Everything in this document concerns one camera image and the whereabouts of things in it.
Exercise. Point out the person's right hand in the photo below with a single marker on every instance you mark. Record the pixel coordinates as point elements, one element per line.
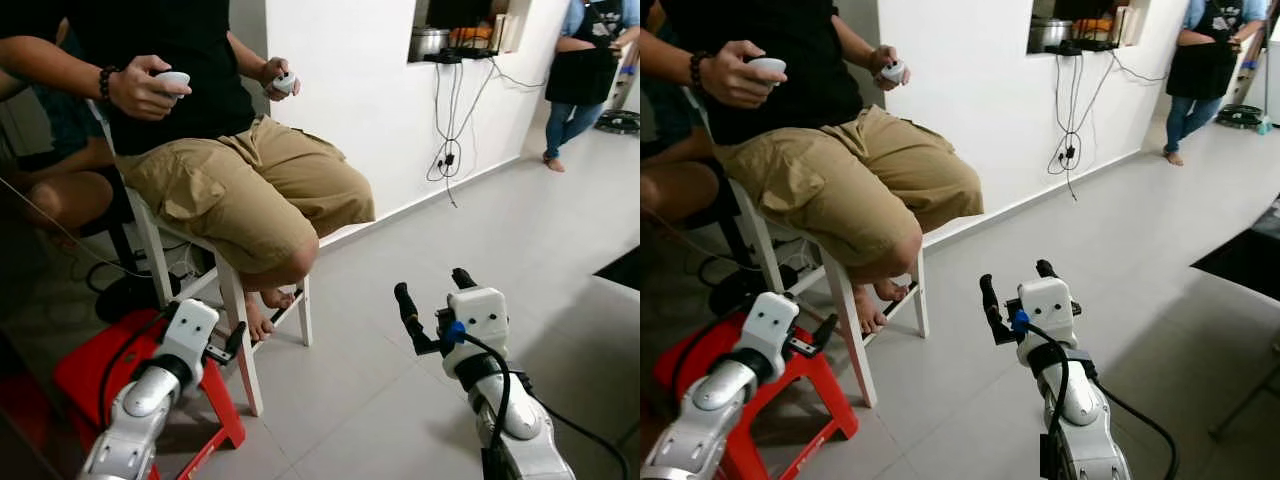
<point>135,90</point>
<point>728,78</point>

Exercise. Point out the red plastic stool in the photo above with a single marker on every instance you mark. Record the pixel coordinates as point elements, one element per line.
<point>95,360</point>
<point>830,390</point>

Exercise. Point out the person in black apron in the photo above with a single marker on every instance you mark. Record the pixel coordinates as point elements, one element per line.
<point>1200,65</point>
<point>585,75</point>

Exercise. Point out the steel pot on shelf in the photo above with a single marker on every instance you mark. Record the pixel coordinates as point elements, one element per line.
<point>430,45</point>
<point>1050,35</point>

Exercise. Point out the white chair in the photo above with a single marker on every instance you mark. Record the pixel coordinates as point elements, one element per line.
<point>855,330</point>
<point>240,340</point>

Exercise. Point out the person's right forearm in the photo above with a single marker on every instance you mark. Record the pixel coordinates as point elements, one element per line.
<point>50,60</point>
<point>665,55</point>

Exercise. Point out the person's left hand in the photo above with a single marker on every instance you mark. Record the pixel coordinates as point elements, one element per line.
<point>878,62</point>
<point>268,75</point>

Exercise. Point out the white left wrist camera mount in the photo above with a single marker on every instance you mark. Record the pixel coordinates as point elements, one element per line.
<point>190,330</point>
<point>765,325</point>

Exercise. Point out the person in blue shirt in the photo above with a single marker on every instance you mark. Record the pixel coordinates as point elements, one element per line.
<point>680,185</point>
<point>60,195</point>

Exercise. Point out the person in khaki shorts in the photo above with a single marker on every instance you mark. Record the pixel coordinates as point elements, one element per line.
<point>180,40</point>
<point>790,40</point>

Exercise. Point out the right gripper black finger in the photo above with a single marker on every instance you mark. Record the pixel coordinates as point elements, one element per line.
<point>1046,270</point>
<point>994,305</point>
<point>464,279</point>
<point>411,315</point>

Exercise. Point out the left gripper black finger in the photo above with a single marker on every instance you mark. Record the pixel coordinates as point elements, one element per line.
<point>826,332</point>
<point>238,340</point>

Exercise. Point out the person's left forearm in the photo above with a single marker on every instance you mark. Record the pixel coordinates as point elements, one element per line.
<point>855,45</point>
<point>245,55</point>

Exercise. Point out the black tablecloth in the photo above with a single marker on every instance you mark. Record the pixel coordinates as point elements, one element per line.
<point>1245,255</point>
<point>625,272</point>

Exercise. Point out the white handheld controller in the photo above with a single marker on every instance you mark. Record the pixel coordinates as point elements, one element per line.
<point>768,68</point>
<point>893,72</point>
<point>285,83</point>
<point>172,80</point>

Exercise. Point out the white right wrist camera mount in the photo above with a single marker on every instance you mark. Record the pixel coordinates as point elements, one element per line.
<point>1048,308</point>
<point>478,318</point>

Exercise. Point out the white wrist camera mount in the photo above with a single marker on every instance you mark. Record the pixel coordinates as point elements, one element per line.
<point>478,318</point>
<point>190,330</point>
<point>1048,308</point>
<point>765,325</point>

